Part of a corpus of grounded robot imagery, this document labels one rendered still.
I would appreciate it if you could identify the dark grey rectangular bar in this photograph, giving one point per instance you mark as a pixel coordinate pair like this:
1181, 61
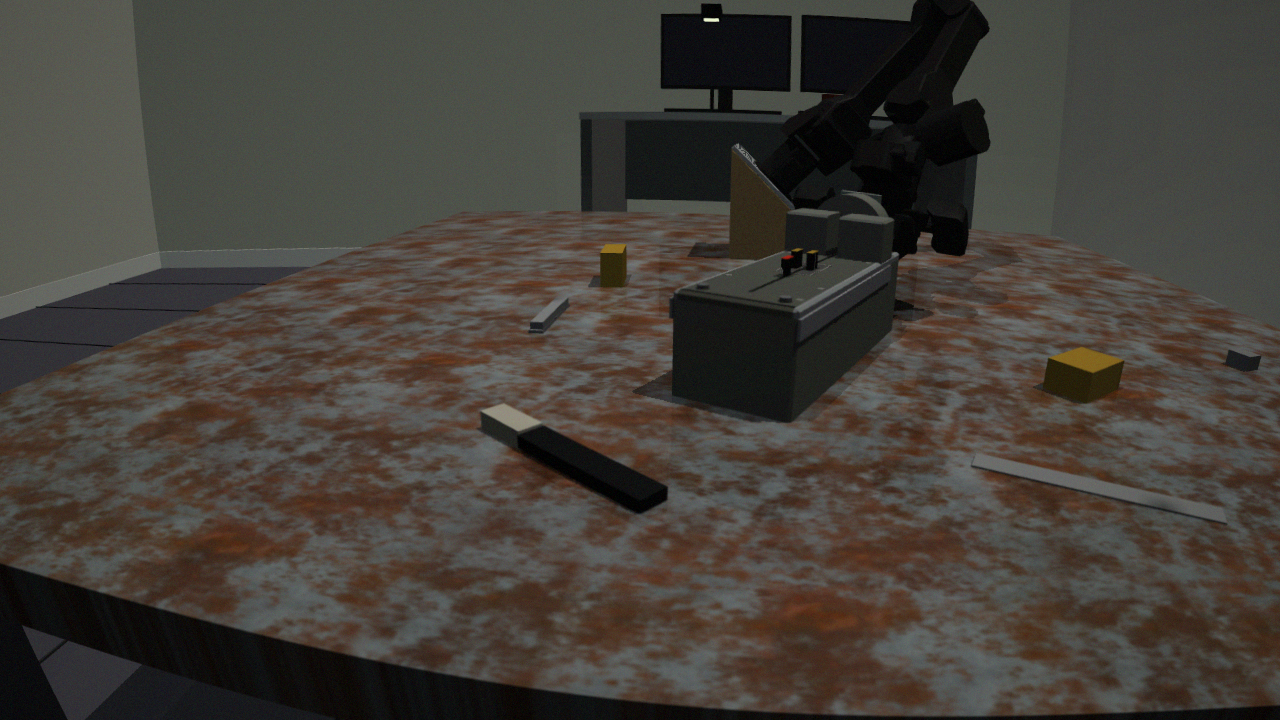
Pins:
542, 321

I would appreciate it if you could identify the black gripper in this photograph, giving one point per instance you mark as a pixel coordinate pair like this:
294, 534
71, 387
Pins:
947, 221

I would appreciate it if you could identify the black flat bar with beige end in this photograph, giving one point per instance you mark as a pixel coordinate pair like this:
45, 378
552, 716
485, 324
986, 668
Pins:
614, 480

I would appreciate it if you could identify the grey flat bar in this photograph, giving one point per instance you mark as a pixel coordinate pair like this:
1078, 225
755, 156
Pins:
1100, 488

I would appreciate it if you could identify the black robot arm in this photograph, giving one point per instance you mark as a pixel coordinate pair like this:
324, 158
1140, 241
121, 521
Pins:
943, 33

